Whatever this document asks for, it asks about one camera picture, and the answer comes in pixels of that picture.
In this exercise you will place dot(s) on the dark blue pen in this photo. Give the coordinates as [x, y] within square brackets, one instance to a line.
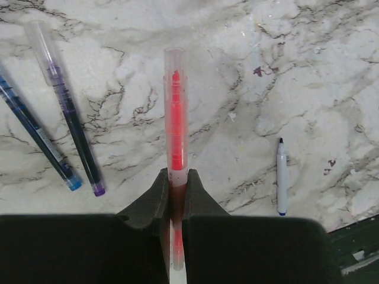
[53, 70]

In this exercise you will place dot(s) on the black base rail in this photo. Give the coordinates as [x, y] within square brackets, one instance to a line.
[356, 245]

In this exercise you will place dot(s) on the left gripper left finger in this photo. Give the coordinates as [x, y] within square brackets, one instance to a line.
[131, 246]

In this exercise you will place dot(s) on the blue pen with cap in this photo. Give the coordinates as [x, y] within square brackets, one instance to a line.
[31, 125]

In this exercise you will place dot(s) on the grey pen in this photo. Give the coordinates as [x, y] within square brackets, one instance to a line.
[282, 179]

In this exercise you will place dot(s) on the red pen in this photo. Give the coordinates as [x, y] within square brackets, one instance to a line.
[176, 127]

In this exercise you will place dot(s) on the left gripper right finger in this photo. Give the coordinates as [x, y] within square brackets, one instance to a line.
[224, 248]

